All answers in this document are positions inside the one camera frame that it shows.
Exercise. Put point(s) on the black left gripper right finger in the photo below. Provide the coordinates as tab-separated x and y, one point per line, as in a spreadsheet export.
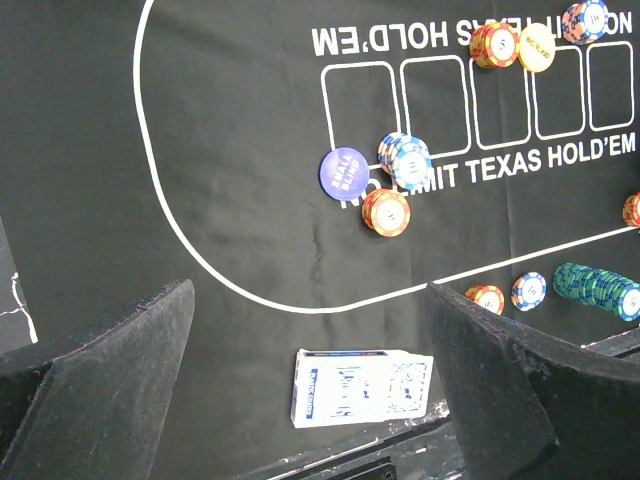
527	405

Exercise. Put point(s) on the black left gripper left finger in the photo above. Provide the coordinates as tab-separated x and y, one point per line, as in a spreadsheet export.
92	403

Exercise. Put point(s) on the orange red chip stack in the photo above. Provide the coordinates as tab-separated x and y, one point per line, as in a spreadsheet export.
489	297

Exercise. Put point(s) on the pink blue chip stack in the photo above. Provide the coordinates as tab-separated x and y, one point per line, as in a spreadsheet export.
528	291

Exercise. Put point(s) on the green blue chip stack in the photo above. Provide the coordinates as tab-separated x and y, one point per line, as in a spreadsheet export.
607	290

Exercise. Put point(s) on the blue playing card box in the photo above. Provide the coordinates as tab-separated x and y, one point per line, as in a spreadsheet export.
333	388

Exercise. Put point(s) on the orange chips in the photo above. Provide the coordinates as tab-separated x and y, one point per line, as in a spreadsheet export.
494	45
386	212
631	210

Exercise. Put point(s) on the pink blue chips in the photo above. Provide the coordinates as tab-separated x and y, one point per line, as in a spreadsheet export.
585	22
407	160

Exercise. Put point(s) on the blue small blind button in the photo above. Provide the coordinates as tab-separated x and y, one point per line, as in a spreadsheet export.
344	174

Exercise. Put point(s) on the yellow big blind button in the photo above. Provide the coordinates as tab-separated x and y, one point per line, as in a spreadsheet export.
537	47

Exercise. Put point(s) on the black marbled table cover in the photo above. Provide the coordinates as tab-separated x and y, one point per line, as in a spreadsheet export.
17	326

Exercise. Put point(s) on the black poker table mat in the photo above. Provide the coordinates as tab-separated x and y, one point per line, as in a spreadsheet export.
146	141

